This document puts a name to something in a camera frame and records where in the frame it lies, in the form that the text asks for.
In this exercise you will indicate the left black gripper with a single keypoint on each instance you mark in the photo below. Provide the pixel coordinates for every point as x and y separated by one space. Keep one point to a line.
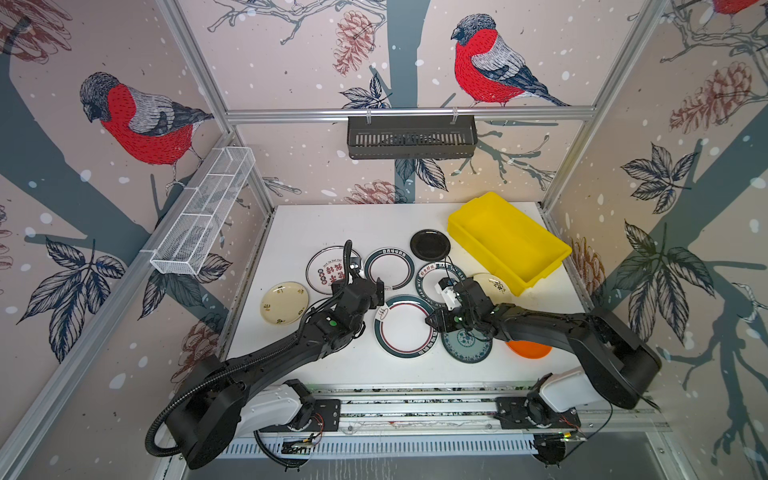
379 296

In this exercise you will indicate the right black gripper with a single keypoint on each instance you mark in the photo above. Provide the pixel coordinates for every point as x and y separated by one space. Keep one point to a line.
442 319

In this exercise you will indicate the cream plate dark motif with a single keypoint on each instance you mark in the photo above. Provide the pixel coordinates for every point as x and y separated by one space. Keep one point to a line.
494 288

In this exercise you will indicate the white plate dark green rim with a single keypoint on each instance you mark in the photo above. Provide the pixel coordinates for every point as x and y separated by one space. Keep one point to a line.
432 278

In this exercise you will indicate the large white green-rim plate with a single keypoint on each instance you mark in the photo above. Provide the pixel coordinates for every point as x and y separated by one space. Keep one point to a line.
400 327

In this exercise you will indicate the white plate green band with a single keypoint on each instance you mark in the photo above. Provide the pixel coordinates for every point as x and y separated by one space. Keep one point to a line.
391 265

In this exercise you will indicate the yellow plastic bin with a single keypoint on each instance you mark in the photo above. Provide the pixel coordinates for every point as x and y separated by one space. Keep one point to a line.
508 243

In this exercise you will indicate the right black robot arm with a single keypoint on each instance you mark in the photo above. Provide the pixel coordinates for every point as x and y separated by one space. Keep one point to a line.
618 364

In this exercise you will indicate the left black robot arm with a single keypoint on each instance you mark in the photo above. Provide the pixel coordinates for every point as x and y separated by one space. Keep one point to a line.
201 420

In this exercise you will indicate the teal patterned plate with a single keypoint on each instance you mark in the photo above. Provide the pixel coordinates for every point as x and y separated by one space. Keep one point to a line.
467 346

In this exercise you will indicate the white plate red characters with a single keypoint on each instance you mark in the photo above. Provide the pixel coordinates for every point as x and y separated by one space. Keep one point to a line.
324 268

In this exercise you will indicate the cream yellow small plate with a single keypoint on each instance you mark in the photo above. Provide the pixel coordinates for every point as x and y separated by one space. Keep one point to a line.
284 303

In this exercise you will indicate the orange plate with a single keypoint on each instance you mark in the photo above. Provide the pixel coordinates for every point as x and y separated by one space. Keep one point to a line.
529 350

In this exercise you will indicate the black round plate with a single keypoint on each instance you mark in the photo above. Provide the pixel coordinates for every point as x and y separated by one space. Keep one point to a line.
430 245

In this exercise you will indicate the black hanging basket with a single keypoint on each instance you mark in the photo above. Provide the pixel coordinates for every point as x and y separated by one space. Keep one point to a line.
411 137

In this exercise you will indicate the horizontal aluminium bar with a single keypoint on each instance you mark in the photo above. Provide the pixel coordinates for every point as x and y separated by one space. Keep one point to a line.
241 117

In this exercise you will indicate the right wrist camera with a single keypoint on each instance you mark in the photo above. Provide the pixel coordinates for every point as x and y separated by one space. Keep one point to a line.
445 288

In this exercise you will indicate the aluminium rail base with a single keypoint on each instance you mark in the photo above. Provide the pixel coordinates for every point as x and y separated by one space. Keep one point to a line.
371 424

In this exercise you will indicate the white wire mesh basket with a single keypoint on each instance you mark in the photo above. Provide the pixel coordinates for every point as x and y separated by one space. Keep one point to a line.
190 239

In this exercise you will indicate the aluminium corner post right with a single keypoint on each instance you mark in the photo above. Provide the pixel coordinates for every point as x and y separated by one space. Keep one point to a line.
643 26

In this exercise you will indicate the aluminium corner post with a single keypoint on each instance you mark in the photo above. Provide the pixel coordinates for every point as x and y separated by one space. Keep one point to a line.
643 26
200 70

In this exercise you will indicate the aluminium corner post left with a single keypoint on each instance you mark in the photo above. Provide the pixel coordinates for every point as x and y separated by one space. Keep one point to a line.
200 70

